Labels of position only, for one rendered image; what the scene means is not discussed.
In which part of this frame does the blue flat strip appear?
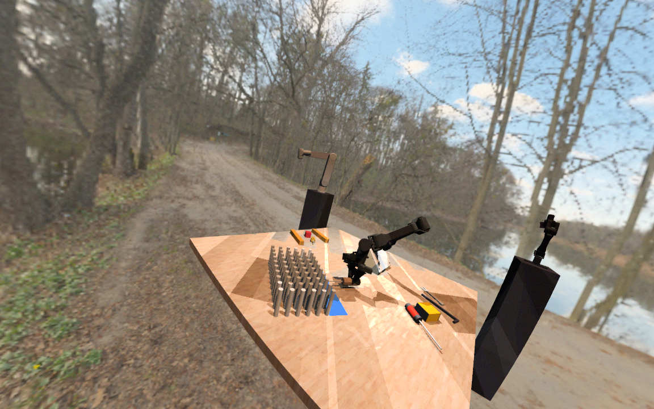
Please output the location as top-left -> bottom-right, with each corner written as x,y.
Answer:
329,295 -> 348,316

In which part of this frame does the red-handled screwdriver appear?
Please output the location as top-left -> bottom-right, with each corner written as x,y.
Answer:
405,303 -> 442,350

